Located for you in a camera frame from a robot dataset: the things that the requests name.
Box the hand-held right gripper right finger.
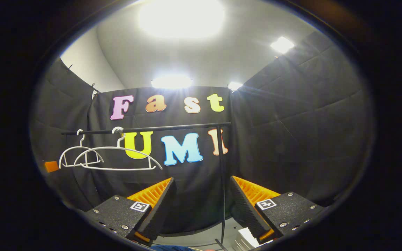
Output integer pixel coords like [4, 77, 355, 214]
[229, 175, 326, 245]

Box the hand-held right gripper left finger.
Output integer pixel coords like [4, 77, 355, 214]
[83, 177, 178, 246]

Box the blue jacket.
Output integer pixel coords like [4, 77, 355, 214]
[151, 245, 195, 251]

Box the white plastic hanger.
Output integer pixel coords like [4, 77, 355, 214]
[58, 129, 105, 169]
[73, 126, 163, 172]

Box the white box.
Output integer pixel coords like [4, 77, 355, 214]
[233, 227, 268, 251]

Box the black backdrop cloth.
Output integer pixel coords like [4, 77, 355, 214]
[29, 31, 374, 234]

